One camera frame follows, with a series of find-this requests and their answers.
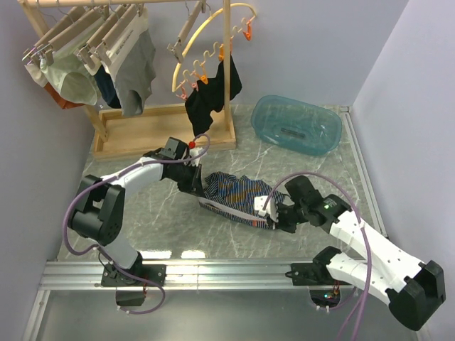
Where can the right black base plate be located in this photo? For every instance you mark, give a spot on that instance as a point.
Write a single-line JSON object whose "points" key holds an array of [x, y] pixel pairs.
{"points": [[302, 274]]}

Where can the black hanging underwear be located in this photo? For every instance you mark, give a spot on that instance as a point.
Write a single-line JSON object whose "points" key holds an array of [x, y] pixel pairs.
{"points": [[205, 99]]}

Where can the navy striped underwear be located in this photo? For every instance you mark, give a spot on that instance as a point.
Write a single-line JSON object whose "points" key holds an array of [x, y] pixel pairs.
{"points": [[234, 198]]}

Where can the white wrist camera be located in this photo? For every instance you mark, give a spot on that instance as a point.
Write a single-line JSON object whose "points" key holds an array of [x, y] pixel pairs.
{"points": [[196, 153], [265, 207]]}

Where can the dark blue hanging underwear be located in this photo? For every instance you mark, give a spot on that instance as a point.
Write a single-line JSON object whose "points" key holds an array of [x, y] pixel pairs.
{"points": [[106, 88]]}

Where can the empty beige clip hanger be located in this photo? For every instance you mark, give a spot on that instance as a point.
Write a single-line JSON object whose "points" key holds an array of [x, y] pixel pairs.
{"points": [[176, 49]]}

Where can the wooden clothes rack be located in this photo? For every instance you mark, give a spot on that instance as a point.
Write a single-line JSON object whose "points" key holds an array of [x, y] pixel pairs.
{"points": [[117, 137]]}

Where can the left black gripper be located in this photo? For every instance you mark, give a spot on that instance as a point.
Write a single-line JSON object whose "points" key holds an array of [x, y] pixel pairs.
{"points": [[195, 185]]}

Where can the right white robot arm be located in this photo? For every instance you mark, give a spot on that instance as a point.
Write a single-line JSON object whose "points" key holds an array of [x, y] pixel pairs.
{"points": [[413, 290]]}

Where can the beige hanger with grey underwear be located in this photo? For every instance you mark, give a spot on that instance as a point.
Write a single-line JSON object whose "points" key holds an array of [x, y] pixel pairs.
{"points": [[109, 33]]}

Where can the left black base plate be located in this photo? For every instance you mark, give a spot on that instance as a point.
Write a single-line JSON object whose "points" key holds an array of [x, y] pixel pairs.
{"points": [[112, 277]]}

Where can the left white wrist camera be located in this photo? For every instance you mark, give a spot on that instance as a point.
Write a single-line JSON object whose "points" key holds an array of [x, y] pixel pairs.
{"points": [[196, 153]]}

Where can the blue plastic basin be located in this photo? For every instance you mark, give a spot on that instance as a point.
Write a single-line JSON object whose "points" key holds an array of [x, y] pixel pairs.
{"points": [[296, 126]]}

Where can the orange hanging underwear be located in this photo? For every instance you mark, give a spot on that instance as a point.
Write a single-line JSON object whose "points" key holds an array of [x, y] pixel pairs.
{"points": [[61, 102]]}

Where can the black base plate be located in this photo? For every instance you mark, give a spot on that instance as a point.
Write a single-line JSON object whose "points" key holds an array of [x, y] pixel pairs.
{"points": [[302, 274], [112, 277]]}

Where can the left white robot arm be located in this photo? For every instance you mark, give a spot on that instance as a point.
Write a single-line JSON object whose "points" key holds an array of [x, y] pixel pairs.
{"points": [[95, 216]]}

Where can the light green hanging underwear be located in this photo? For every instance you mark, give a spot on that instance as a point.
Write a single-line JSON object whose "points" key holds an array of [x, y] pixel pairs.
{"points": [[69, 77]]}

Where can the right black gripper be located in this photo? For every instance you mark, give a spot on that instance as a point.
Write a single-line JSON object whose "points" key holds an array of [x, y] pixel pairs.
{"points": [[280, 224]]}

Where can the yellow curved clip hanger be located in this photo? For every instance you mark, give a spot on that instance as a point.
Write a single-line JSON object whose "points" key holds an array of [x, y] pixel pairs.
{"points": [[218, 48]]}

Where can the grey hanging underwear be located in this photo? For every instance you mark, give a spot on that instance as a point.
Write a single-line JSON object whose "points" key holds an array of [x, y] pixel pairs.
{"points": [[131, 67]]}

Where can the beige hanger with green underwear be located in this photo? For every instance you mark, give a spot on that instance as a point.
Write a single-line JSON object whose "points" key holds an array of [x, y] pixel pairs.
{"points": [[69, 27]]}

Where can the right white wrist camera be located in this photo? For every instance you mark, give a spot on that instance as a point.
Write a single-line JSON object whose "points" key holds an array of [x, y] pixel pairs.
{"points": [[265, 207]]}

